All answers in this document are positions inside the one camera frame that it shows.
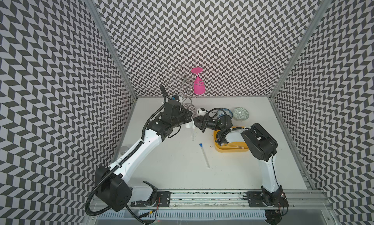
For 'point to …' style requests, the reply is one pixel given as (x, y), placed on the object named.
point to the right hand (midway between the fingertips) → (189, 122)
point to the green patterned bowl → (240, 114)
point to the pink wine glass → (199, 86)
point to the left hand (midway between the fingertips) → (191, 114)
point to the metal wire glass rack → (186, 83)
